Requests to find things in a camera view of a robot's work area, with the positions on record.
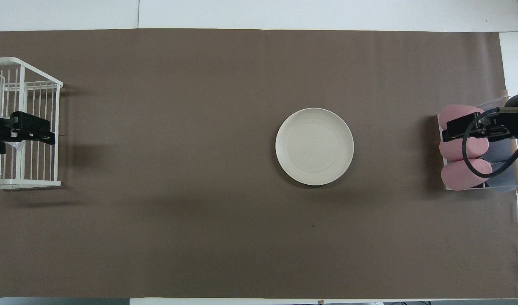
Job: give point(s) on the brown table mat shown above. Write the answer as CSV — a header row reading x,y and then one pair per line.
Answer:
x,y
199,169

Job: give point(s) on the blue plastic cup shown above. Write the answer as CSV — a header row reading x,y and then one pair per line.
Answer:
x,y
506,180
500,149

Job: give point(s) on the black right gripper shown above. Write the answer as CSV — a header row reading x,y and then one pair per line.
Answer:
x,y
517,118

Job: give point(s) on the cream round plate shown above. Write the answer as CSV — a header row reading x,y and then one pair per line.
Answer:
x,y
314,146

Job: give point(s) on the cup holder with wooden rod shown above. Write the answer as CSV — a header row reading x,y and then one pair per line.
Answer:
x,y
515,169

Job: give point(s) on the small clear plastic bag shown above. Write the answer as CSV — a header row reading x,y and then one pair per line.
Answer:
x,y
15,146

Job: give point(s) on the pink plastic cup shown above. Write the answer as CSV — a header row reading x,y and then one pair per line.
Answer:
x,y
453,112
455,176
452,151

